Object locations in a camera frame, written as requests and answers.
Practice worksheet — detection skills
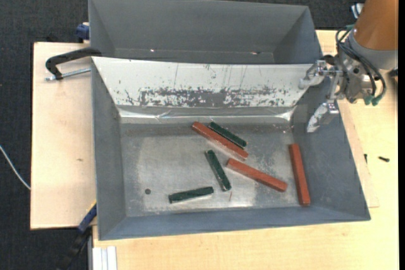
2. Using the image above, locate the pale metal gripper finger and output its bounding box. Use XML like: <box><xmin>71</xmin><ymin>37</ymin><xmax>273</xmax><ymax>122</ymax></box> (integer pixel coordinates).
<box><xmin>306</xmin><ymin>101</ymin><xmax>340</xmax><ymax>133</ymax></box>
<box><xmin>298</xmin><ymin>60</ymin><xmax>327</xmax><ymax>90</ymax></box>

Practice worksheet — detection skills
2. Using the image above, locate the red-brown flat block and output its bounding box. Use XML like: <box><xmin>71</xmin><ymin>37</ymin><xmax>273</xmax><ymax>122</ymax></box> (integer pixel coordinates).
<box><xmin>225</xmin><ymin>157</ymin><xmax>289</xmax><ymax>193</ymax></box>
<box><xmin>190</xmin><ymin>121</ymin><xmax>250</xmax><ymax>162</ymax></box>
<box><xmin>288</xmin><ymin>143</ymin><xmax>312</xmax><ymax>207</ymax></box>

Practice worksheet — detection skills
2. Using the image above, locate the dark green flat block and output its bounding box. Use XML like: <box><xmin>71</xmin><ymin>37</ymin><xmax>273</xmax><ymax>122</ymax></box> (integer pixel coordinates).
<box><xmin>204</xmin><ymin>149</ymin><xmax>233</xmax><ymax>192</ymax></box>
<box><xmin>208</xmin><ymin>121</ymin><xmax>248</xmax><ymax>149</ymax></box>
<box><xmin>168</xmin><ymin>186</ymin><xmax>215</xmax><ymax>204</ymax></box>

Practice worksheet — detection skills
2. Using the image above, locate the grey metal bin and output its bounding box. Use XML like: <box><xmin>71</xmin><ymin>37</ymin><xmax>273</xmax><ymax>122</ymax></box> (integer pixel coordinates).
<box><xmin>87</xmin><ymin>0</ymin><xmax>372</xmax><ymax>242</ymax></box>

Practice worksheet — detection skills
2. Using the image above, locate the pale wood board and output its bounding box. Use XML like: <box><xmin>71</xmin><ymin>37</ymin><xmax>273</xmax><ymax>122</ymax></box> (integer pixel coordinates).
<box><xmin>30</xmin><ymin>30</ymin><xmax>380</xmax><ymax>230</ymax></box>

